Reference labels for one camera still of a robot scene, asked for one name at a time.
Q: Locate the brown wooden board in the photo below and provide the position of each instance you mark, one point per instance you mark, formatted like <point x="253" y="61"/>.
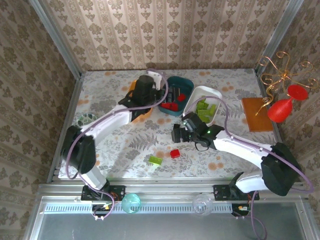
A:
<point x="257" y="120"/>

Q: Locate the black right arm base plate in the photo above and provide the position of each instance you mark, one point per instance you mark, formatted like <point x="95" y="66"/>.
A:
<point x="220" y="192"/>

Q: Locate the green long lego brick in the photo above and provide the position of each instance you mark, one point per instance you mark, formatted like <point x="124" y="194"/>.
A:
<point x="207" y="120"/>
<point x="212" y="109"/>
<point x="202" y="103"/>
<point x="155" y="160"/>
<point x="203" y="113"/>

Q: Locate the green patterned bowl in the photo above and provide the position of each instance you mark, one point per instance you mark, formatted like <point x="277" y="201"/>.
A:
<point x="86" y="117"/>

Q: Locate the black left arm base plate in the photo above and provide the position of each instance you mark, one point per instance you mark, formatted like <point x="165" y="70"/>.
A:
<point x="117" y="192"/>

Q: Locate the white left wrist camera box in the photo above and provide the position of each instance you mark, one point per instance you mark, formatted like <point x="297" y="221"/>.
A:
<point x="155" y="76"/>

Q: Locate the clear glass ball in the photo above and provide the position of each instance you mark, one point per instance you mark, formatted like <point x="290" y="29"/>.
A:
<point x="202" y="204"/>

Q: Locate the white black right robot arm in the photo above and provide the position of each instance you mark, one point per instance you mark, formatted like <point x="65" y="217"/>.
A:
<point x="280" y="172"/>

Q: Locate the red plastic goblet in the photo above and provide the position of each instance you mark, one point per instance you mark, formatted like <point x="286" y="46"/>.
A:
<point x="280" y="110"/>

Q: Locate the teal plastic container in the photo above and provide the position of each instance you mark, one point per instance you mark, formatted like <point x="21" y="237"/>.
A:
<point x="182" y="82"/>

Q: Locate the black square lego brick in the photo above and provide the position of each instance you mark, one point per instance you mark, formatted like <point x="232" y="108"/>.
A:
<point x="176" y="126"/>

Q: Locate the orange plastic container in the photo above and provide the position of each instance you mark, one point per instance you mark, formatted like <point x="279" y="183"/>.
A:
<point x="145" y="115"/>

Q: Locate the aluminium frame post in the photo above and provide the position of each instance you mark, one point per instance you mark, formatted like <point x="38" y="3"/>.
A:
<point x="58" y="41"/>
<point x="278" y="37"/>

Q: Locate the small electronics board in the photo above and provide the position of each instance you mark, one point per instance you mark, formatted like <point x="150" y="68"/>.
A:
<point x="241" y="208"/>
<point x="100" y="208"/>

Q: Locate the aluminium front rail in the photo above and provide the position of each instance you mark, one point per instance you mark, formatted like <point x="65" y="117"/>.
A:
<point x="170" y="187"/>

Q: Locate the teal glass ball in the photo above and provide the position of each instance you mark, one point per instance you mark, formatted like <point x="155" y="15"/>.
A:
<point x="131" y="203"/>

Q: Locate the red square lego brick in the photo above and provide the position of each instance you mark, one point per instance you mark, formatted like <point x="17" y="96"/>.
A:
<point x="181" y="97"/>
<point x="175" y="153"/>

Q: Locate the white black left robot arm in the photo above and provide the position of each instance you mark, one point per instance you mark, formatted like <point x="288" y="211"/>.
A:
<point x="80" y="152"/>

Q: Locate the white plastic container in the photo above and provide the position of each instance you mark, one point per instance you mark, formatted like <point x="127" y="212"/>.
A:
<point x="210" y="90"/>

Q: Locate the red long lego brick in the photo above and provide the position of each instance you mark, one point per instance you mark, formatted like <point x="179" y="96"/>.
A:
<point x="165" y="105"/>
<point x="174" y="106"/>

